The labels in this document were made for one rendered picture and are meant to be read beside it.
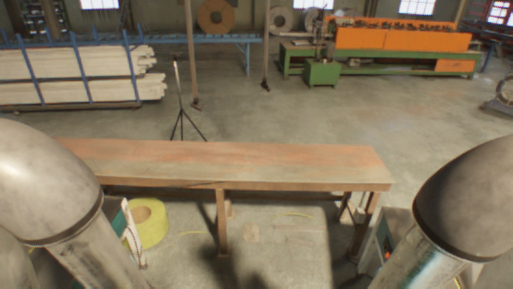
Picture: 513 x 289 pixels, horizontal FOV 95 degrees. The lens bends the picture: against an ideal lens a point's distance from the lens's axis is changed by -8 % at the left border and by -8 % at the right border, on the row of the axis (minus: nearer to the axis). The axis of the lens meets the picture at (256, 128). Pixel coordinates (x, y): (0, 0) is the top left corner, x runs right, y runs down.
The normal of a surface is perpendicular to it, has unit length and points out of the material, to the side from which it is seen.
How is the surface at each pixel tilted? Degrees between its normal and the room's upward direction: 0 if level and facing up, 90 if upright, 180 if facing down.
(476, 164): 45
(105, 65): 90
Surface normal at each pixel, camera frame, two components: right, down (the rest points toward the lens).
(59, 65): 0.11, 0.49
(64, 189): 0.87, -0.21
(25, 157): 0.72, -0.48
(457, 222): -0.78, 0.02
